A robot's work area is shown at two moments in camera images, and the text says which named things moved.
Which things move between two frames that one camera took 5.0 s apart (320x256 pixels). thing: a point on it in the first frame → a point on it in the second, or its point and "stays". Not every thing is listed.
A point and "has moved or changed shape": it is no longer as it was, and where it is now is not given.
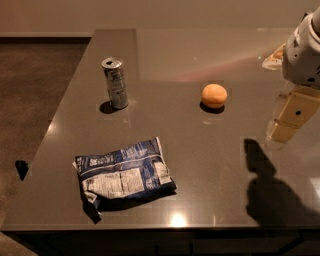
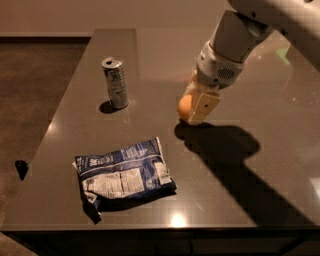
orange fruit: [214, 96] has moved or changed shape
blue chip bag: [117, 176] stays
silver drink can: [116, 82] stays
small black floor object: [22, 168] stays
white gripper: [301, 56] → [215, 70]
